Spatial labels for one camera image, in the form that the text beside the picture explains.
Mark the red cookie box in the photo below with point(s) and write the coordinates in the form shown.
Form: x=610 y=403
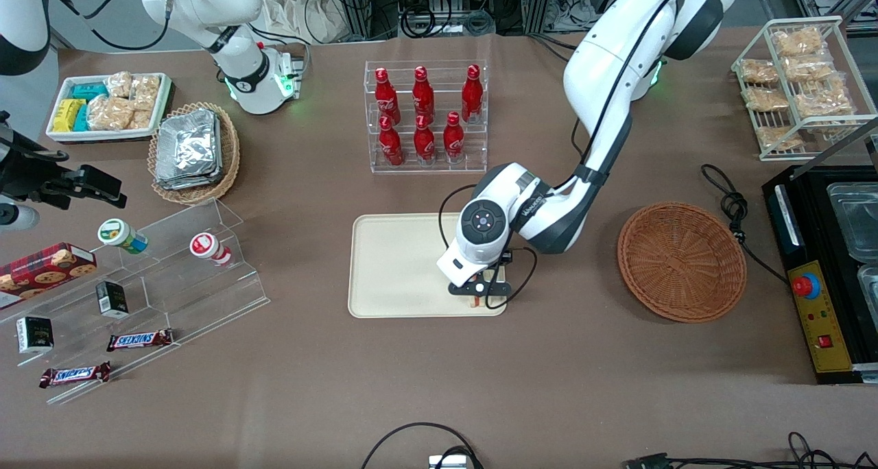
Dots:
x=44 y=270

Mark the clear acrylic bottle rack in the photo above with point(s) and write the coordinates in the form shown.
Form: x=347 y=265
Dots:
x=429 y=167

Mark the small grey device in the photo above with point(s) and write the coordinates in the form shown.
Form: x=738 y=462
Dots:
x=449 y=462

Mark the snickers bar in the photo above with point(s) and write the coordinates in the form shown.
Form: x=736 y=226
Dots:
x=139 y=339
x=74 y=374

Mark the rice cracker snack pack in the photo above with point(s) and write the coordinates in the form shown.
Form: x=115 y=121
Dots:
x=766 y=99
x=823 y=103
x=758 y=71
x=809 y=68
x=119 y=85
x=778 y=138
x=797 y=42
x=145 y=92
x=110 y=114

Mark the green lid snack cup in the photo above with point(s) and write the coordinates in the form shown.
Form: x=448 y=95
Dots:
x=120 y=234

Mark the beige cloth bag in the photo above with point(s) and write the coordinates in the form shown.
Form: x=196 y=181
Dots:
x=302 y=9

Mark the yellow snack pack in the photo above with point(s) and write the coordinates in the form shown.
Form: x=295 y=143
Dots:
x=67 y=114

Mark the white rectangular snack tray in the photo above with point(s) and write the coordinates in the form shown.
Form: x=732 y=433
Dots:
x=62 y=136

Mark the round brown wicker basket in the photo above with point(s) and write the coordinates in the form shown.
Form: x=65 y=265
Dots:
x=679 y=263

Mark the clear acrylic stepped display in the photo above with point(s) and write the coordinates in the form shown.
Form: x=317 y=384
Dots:
x=178 y=291

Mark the oval wicker basket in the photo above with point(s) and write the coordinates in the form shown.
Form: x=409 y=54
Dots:
x=230 y=157

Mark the small black box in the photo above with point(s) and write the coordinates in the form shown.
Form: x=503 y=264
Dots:
x=112 y=299
x=34 y=334

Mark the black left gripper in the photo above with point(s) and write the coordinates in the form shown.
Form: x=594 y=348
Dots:
x=505 y=260

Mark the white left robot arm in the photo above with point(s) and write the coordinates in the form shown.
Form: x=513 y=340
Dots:
x=603 y=78

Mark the black sealing machine yellow panel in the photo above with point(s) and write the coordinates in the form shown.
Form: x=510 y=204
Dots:
x=816 y=304

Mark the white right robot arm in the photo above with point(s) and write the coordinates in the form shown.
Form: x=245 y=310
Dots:
x=206 y=9

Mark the clear plastic container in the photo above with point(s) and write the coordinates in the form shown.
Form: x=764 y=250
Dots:
x=854 y=219
x=870 y=287

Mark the red white snack cup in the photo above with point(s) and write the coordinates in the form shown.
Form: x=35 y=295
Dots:
x=209 y=247

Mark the teal snack pack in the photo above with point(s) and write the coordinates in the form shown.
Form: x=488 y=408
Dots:
x=89 y=91
x=81 y=118

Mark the red cola bottle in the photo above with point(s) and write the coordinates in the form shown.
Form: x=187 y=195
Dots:
x=471 y=95
x=453 y=140
x=391 y=147
x=385 y=99
x=424 y=143
x=423 y=95

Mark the aluminium frame post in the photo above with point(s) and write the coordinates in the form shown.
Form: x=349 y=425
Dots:
x=538 y=3
x=355 y=6

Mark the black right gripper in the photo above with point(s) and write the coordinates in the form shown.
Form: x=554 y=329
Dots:
x=29 y=175

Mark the cream plastic tray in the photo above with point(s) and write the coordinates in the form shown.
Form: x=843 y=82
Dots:
x=394 y=270

